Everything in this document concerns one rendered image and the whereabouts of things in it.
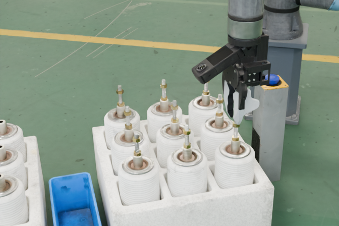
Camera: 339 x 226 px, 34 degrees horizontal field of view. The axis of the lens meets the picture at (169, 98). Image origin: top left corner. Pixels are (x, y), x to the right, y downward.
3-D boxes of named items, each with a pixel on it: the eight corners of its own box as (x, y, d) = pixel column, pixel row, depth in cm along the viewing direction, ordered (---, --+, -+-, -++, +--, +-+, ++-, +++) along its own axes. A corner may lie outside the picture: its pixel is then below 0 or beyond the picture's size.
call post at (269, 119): (248, 170, 169) (254, 78, 154) (270, 166, 170) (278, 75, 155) (257, 184, 163) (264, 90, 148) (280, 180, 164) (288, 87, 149)
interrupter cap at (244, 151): (253, 159, 131) (253, 156, 131) (221, 161, 131) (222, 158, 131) (247, 141, 138) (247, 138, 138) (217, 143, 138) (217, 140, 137)
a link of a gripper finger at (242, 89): (247, 111, 124) (247, 73, 120) (241, 112, 123) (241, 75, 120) (238, 104, 128) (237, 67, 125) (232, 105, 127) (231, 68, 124)
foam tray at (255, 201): (97, 178, 167) (92, 126, 158) (221, 158, 175) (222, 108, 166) (117, 273, 134) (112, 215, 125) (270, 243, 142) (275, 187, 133)
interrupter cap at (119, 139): (138, 149, 136) (138, 147, 136) (109, 145, 138) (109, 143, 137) (148, 133, 142) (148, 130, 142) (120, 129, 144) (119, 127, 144)
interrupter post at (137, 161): (142, 169, 129) (142, 157, 127) (132, 169, 129) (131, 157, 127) (144, 163, 131) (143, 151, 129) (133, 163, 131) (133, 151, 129)
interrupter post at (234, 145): (240, 153, 134) (241, 142, 132) (230, 154, 133) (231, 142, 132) (238, 148, 136) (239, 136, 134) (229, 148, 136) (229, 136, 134)
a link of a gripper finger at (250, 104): (262, 124, 128) (262, 87, 125) (239, 129, 126) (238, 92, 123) (255, 119, 131) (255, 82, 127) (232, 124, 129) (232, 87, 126)
